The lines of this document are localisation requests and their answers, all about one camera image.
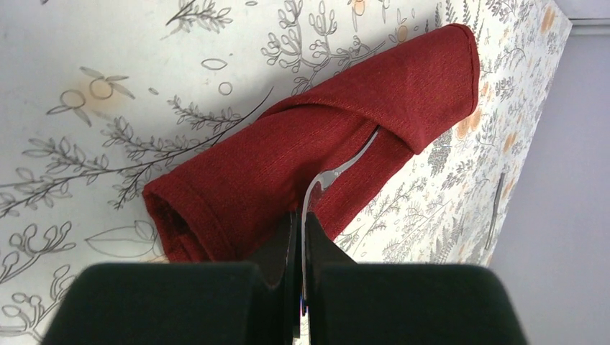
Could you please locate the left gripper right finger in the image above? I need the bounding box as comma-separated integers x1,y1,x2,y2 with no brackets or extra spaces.
304,213,527,344

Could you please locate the floral patterned table mat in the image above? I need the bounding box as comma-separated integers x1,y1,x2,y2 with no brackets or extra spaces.
1,1,572,344

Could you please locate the silver fork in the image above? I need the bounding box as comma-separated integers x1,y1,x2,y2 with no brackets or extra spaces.
301,125,380,316

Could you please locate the dark red cloth napkin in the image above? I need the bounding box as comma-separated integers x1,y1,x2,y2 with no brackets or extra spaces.
142,24,480,262

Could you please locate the silver table knife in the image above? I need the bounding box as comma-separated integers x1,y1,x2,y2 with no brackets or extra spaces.
485,172,506,250

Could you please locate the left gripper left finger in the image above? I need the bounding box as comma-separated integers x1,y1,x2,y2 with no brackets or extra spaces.
43,212,301,344

